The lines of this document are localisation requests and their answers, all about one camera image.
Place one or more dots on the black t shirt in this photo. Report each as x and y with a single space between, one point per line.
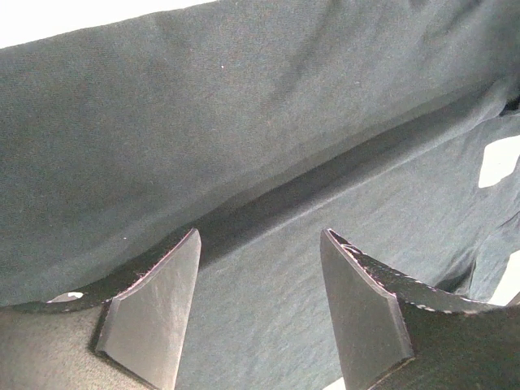
260 124

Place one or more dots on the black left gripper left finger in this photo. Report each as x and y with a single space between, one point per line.
124 331

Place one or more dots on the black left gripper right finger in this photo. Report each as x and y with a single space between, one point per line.
393 331

